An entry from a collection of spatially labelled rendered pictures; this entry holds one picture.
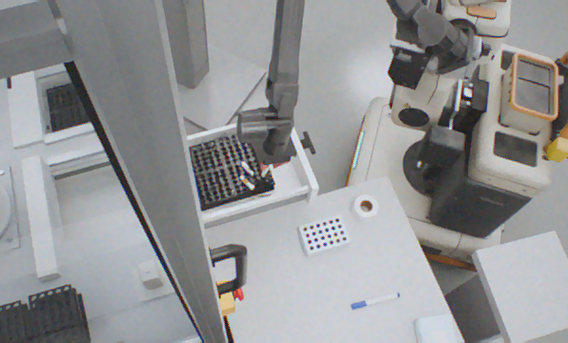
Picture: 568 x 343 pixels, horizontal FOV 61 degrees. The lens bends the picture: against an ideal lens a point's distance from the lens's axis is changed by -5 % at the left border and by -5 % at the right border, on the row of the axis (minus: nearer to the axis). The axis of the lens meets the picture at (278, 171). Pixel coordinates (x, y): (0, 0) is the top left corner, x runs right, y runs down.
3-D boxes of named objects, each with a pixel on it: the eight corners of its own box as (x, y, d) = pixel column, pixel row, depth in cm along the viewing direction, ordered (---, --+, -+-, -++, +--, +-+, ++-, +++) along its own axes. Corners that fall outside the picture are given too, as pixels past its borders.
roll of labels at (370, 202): (368, 227, 146) (371, 221, 142) (347, 213, 147) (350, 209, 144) (379, 208, 149) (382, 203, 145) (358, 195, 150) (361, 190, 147)
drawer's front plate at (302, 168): (279, 119, 154) (281, 98, 144) (314, 204, 142) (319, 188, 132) (273, 121, 153) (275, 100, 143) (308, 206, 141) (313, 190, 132)
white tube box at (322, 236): (338, 219, 146) (340, 214, 143) (348, 246, 143) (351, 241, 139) (297, 231, 144) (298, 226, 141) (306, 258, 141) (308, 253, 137)
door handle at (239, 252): (244, 275, 77) (243, 232, 60) (249, 291, 76) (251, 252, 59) (213, 285, 76) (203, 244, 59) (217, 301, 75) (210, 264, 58)
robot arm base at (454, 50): (470, 64, 118) (474, 29, 123) (451, 43, 114) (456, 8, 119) (439, 75, 124) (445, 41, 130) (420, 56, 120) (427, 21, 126)
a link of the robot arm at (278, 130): (298, 128, 115) (292, 107, 117) (268, 130, 113) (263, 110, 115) (292, 145, 120) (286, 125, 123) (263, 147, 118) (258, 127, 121)
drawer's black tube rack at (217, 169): (253, 140, 148) (254, 129, 142) (273, 193, 140) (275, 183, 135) (179, 161, 143) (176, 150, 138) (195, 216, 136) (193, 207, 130)
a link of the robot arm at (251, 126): (295, 93, 111) (283, 84, 118) (243, 96, 107) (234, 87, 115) (294, 145, 116) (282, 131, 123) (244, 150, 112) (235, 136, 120)
